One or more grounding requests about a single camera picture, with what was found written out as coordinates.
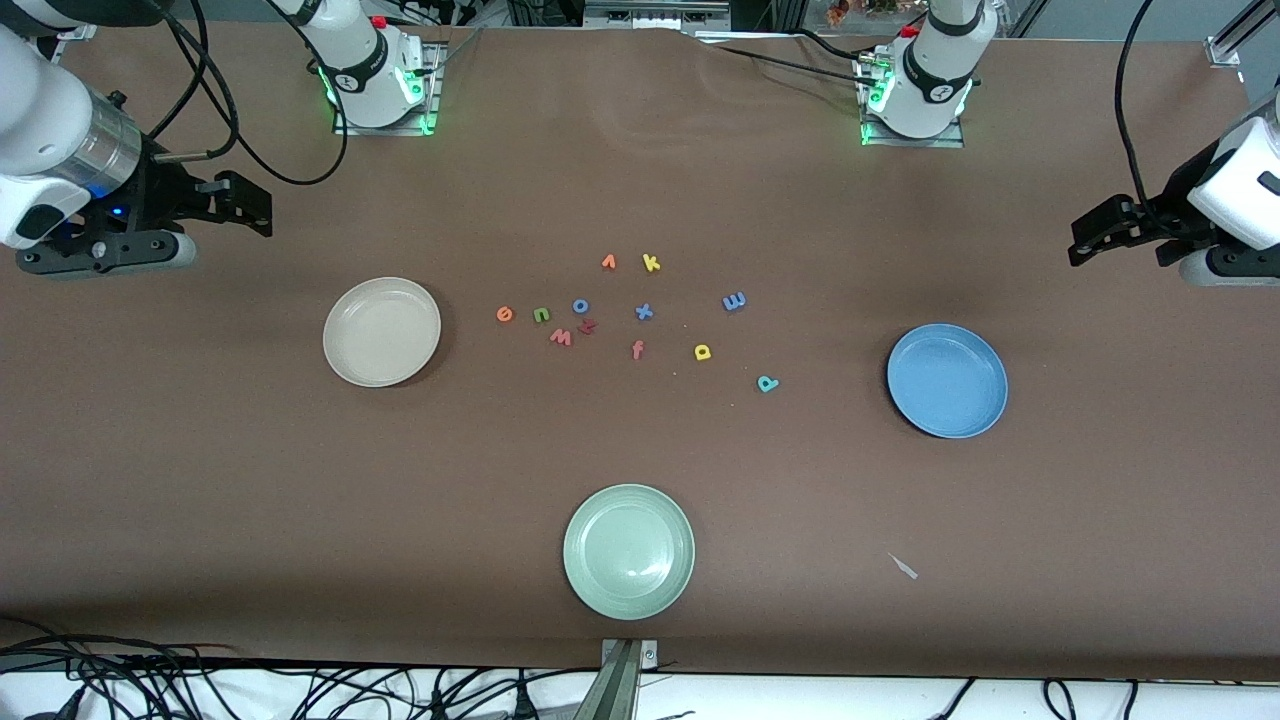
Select pale green plate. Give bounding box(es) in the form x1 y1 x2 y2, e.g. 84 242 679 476
562 484 696 621

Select blue plate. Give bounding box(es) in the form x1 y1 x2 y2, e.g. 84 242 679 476
886 323 1009 439

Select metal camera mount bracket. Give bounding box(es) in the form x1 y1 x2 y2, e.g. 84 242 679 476
572 638 661 720

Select tangled black cables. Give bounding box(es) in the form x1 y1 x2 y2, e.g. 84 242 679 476
0 620 601 720

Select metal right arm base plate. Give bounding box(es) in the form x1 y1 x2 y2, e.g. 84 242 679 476
333 42 441 137

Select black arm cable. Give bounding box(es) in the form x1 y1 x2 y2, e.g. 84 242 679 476
148 0 351 189
1115 0 1161 226

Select silver frame rail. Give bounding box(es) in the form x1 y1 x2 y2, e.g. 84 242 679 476
583 0 733 31

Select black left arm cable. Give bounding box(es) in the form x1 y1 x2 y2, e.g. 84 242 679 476
1115 0 1161 226

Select brown table cover sheet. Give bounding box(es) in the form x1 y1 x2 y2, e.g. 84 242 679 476
0 18 1280 683

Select aluminium frame corner profile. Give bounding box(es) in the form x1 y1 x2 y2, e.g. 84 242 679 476
1205 0 1280 69

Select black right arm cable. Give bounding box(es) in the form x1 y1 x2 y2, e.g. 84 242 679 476
148 0 351 189

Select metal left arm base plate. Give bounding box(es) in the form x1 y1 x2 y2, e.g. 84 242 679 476
860 50 967 149

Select beige brown plate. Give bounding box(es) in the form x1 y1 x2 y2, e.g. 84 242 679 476
322 277 442 388

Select black cable across table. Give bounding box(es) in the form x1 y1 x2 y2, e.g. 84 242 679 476
700 28 881 89

